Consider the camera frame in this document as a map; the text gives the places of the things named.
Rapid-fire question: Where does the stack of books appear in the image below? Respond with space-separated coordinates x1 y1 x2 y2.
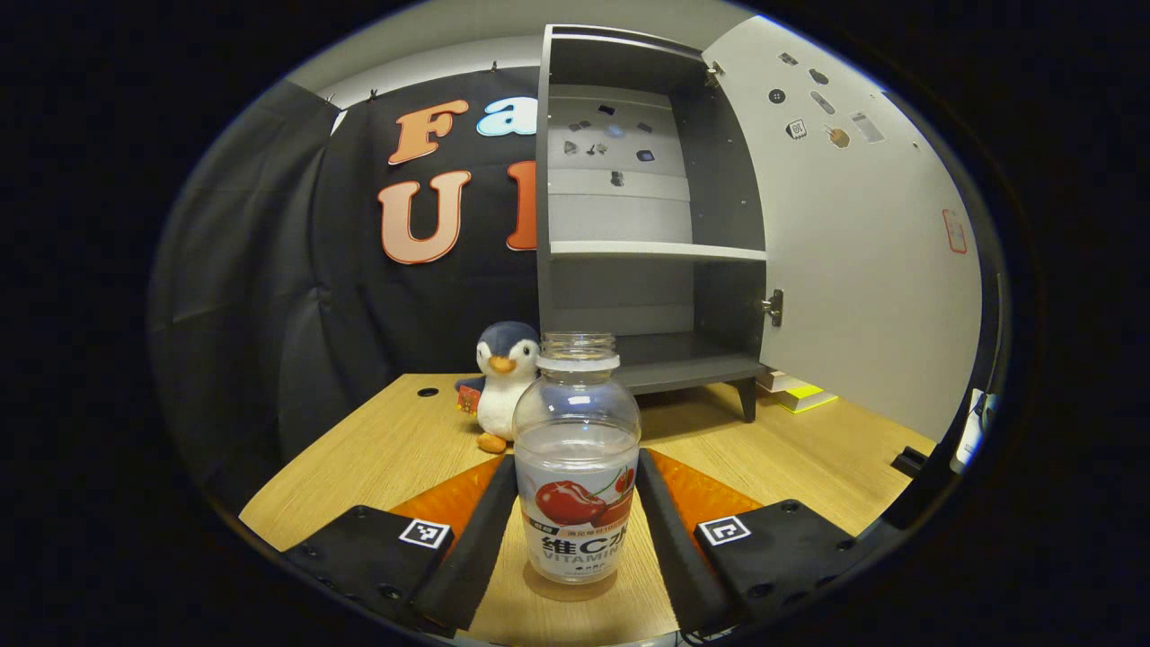
756 368 814 396

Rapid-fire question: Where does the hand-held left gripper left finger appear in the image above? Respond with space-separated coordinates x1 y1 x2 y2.
283 452 520 639

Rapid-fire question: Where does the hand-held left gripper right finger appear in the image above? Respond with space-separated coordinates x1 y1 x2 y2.
634 447 877 634

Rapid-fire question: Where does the light grey cabinet door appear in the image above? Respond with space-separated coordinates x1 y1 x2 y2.
701 15 985 443

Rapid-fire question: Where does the yellow notepad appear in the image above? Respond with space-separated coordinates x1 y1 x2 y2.
777 384 838 414

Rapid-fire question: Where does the clear plastic bottle red label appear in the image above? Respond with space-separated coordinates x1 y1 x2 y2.
512 331 642 587

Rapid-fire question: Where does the penguin plush toy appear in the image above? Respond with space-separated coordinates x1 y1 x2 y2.
455 321 543 455

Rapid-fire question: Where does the black backdrop cloth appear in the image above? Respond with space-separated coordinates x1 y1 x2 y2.
148 65 542 506

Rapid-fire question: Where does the white device with cable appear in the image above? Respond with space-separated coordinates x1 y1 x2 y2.
951 388 996 475

